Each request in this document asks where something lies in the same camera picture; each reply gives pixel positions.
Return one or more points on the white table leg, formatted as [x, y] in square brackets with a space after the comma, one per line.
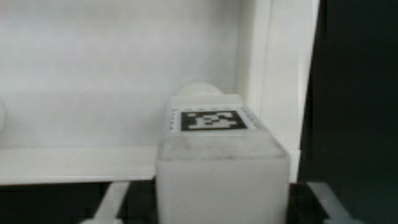
[222, 163]

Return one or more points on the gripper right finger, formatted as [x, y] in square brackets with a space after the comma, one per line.
[338, 215]

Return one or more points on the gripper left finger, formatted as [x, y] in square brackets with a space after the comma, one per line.
[105, 215]

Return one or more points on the white square table top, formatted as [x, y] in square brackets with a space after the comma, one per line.
[100, 55]

